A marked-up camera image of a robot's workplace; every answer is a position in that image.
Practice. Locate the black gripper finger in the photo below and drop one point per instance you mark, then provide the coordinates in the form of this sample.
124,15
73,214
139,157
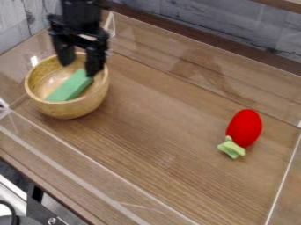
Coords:
65,49
96,59

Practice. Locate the red plush strawberry toy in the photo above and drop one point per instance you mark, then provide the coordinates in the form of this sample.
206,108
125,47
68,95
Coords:
243,133

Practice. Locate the black table frame leg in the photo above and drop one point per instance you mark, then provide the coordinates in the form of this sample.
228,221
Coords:
46,210

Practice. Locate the green rectangular block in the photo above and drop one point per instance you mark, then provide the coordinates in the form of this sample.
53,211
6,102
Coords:
72,87

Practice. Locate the brown wooden bowl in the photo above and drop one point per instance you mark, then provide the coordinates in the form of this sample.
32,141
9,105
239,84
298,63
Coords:
46,77

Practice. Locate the clear acrylic enclosure walls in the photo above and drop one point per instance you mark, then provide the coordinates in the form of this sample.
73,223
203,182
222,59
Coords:
139,163

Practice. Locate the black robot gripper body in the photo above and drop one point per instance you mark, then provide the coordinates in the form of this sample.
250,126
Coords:
77,25

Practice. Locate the clear acrylic corner bracket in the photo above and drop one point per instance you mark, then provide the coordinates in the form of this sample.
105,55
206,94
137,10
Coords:
111,28

